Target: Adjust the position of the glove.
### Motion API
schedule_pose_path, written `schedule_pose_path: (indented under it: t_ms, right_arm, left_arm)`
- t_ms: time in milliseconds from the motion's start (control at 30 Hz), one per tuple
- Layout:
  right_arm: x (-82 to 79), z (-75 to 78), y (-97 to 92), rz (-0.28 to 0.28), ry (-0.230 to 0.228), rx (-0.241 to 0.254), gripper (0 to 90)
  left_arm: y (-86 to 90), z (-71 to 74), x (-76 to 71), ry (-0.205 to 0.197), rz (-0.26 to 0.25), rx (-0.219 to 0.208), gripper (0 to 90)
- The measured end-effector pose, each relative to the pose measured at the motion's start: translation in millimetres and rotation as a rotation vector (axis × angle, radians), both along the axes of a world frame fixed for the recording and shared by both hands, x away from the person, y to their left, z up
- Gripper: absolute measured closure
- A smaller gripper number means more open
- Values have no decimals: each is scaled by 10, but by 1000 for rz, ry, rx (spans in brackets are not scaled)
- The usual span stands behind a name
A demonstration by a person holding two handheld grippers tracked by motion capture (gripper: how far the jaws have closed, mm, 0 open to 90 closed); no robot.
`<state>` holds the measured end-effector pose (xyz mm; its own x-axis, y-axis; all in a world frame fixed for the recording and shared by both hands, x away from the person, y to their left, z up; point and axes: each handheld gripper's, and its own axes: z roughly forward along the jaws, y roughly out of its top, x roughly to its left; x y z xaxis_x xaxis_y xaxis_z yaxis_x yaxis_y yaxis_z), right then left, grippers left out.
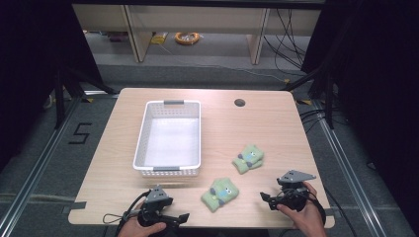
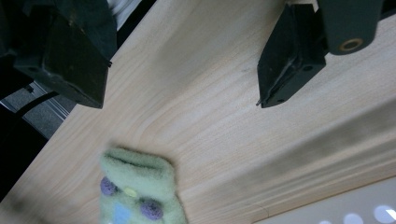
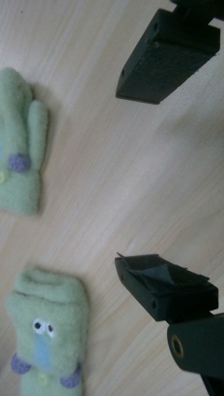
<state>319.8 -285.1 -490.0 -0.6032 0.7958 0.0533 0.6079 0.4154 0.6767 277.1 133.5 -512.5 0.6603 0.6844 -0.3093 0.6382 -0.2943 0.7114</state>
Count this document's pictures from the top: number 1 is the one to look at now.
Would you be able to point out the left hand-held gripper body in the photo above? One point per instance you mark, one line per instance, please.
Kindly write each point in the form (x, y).
(154, 200)

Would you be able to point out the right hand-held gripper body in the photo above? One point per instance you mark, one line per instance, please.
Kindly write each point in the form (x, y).
(294, 191)

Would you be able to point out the person's right hand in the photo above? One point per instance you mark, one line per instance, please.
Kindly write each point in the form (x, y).
(306, 218)

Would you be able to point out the person's left hand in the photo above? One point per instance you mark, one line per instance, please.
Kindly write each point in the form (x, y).
(141, 229)

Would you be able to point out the green folded plush socks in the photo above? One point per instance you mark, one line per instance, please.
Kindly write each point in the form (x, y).
(248, 158)
(220, 194)

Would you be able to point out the white plastic basket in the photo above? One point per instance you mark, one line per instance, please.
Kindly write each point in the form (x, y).
(169, 140)

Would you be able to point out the black tape strip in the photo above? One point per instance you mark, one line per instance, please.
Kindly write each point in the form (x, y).
(75, 207)

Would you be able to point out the black metal stand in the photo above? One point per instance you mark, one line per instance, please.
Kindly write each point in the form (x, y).
(66, 89)
(324, 89)

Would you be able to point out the black curtain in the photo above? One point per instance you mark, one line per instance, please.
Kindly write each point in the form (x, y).
(372, 82)
(36, 65)

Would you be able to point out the yellow packet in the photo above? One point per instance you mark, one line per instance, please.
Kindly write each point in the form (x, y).
(159, 39)

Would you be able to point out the light wooden shelf unit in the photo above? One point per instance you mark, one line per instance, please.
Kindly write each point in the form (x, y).
(197, 16)

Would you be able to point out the aluminium floor rail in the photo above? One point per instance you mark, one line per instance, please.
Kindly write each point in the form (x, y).
(36, 168)
(349, 171)

